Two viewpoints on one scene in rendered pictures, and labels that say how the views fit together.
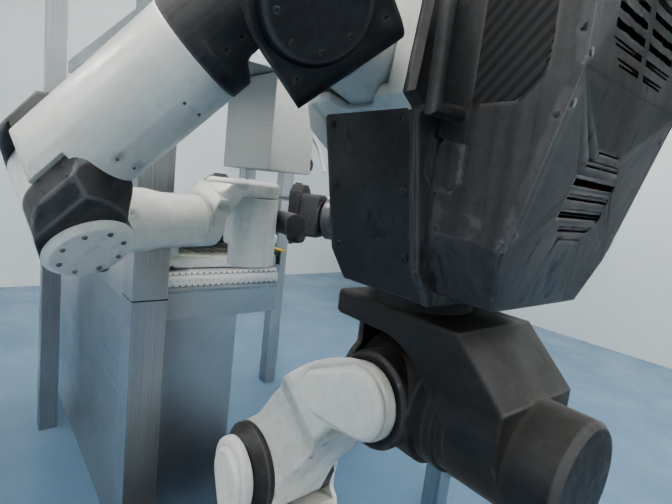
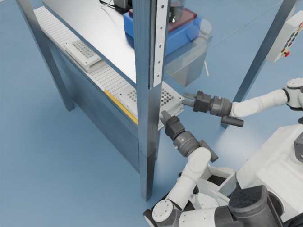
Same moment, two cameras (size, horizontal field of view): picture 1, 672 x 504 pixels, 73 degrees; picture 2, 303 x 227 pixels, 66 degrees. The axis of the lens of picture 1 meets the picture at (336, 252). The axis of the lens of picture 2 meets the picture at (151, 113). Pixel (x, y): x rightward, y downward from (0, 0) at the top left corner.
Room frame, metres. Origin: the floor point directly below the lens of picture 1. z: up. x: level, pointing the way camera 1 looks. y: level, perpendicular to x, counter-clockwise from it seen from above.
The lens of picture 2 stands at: (0.28, 0.35, 1.83)
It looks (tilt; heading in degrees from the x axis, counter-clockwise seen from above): 55 degrees down; 356
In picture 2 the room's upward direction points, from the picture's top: 2 degrees clockwise
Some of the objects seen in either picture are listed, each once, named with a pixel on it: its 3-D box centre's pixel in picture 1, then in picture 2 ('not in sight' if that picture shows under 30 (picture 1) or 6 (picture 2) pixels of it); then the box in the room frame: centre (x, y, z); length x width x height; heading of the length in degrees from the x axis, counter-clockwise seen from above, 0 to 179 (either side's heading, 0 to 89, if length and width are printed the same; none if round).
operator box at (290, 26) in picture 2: not in sight; (286, 38); (1.39, -0.50, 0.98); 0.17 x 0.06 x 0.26; 130
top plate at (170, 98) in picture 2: not in sight; (150, 97); (1.02, 0.30, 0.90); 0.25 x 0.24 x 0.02; 129
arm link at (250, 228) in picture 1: (255, 225); (198, 155); (0.67, 0.12, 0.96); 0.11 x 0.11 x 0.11; 31
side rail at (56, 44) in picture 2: not in sight; (72, 60); (1.34, 0.75, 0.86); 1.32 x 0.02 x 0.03; 40
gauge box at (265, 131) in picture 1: (268, 126); (177, 52); (1.07, 0.19, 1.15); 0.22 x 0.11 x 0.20; 40
